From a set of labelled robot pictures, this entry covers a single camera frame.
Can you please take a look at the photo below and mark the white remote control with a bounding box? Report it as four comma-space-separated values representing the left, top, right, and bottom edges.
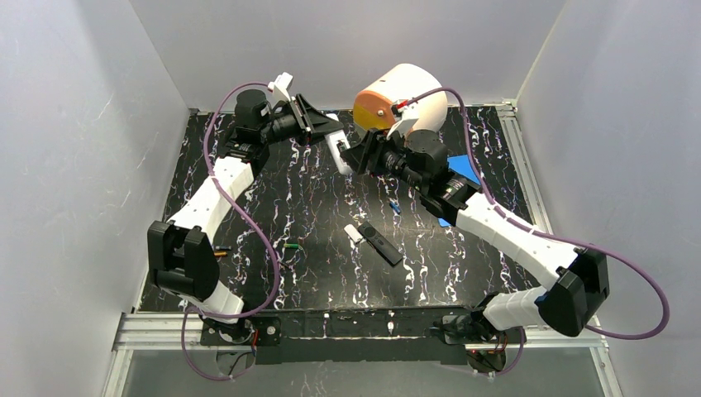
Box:
324, 127, 353, 176

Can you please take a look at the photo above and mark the white battery cover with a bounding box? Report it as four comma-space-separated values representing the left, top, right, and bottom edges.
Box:
343, 224, 365, 244

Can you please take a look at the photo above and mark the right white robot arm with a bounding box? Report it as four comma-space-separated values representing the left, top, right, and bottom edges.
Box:
327, 129, 609, 344

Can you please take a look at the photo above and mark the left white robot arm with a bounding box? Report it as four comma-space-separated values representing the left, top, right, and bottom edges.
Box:
147, 84, 343, 324

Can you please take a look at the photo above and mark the black remote control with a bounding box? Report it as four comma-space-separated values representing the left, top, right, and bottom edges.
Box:
358, 222, 403, 266

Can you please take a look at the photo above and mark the round white drawer cabinet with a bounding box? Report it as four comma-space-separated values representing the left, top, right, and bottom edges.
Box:
352, 63, 448, 136

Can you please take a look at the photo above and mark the blue battery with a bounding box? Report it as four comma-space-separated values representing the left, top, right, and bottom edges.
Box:
389, 202, 401, 214

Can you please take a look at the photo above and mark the blue rectangular pad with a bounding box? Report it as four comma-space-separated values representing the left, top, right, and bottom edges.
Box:
437, 155, 483, 228

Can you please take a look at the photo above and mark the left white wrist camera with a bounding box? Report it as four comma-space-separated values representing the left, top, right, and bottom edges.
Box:
267, 72, 293, 103

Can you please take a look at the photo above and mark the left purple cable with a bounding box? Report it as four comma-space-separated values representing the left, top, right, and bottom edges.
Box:
181, 82, 281, 382

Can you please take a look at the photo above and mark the purple cable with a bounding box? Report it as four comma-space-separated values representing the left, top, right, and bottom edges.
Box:
397, 86, 671, 379
181, 82, 281, 382

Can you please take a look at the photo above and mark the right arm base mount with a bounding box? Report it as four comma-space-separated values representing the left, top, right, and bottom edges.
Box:
429, 314, 527, 378

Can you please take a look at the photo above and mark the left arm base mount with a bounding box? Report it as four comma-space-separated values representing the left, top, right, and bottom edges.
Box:
200, 316, 282, 379

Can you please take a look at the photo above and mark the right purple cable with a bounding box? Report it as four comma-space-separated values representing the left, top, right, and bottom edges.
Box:
397, 86, 671, 379

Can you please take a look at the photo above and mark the aluminium frame rail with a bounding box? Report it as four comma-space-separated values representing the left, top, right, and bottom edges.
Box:
101, 313, 212, 396

